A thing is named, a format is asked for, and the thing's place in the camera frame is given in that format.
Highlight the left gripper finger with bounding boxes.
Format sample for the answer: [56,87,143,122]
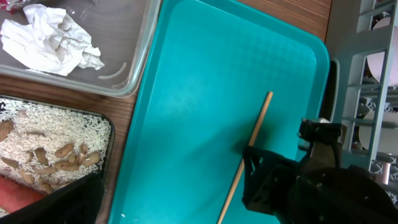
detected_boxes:
[1,172,105,224]

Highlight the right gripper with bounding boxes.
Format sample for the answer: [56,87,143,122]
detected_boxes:
[242,118,345,223]

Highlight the orange carrot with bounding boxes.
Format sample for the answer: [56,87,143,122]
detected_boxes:
[1,177,45,213]

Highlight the wooden chopstick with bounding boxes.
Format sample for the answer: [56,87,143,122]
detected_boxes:
[216,91,273,224]

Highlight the red snack wrapper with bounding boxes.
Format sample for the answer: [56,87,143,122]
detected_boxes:
[0,0,24,12]

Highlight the white bowl with food scraps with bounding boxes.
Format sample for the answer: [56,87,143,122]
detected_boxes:
[367,17,398,86]

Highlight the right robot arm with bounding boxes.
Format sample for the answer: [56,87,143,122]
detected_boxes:
[242,119,397,223]

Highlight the black plastic tray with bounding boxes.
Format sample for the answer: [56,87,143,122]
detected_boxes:
[0,94,116,224]

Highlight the spilled rice and peanuts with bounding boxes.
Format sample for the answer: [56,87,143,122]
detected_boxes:
[1,97,113,194]

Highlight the grey dish rack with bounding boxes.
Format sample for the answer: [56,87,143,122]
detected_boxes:
[326,0,397,203]

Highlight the clear plastic bin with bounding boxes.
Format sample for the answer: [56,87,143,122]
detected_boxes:
[1,0,161,98]

